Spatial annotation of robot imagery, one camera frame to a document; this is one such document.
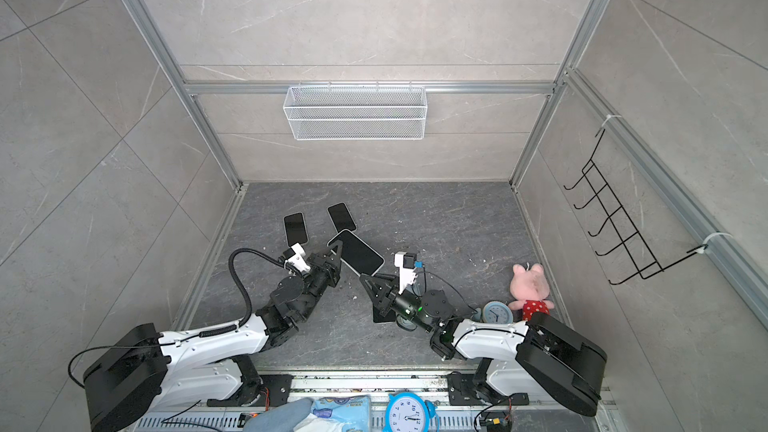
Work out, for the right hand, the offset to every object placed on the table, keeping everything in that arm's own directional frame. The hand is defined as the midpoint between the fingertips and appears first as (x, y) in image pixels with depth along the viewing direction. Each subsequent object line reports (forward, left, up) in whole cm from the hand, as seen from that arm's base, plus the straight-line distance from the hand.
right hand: (363, 277), depth 72 cm
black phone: (+5, +2, +2) cm, 6 cm away
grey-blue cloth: (-26, +20, -17) cm, 37 cm away
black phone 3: (+35, +12, -21) cm, 43 cm away
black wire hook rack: (0, -58, +13) cm, 59 cm away
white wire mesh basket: (+56, +4, +10) cm, 57 cm away
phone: (-3, -3, -21) cm, 21 cm away
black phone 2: (+29, +27, -19) cm, 44 cm away
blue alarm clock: (-26, -10, -18) cm, 33 cm away
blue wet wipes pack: (-26, +3, -15) cm, 30 cm away
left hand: (+8, +4, +5) cm, 11 cm away
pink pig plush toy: (+2, -47, -14) cm, 49 cm away
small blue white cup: (-3, -37, -18) cm, 41 cm away
